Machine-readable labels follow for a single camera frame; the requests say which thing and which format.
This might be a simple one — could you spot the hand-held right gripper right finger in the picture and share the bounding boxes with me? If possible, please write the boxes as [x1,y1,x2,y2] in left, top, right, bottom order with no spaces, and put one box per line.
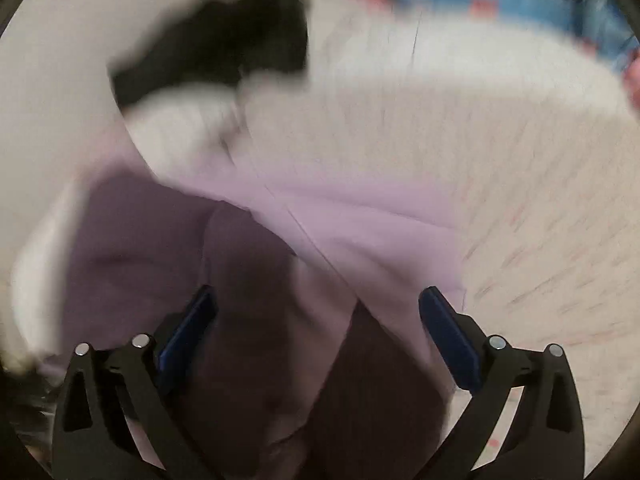
[419,286,586,480]

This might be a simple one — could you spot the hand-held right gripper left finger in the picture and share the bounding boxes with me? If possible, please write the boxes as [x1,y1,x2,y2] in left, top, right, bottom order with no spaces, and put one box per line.
[50,285,221,480]

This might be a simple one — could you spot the light purple garment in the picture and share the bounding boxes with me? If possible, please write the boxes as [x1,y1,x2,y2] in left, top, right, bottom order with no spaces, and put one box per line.
[40,155,468,480]

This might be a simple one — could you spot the black cloth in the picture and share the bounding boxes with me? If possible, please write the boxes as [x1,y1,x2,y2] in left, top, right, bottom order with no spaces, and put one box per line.
[107,0,311,111]

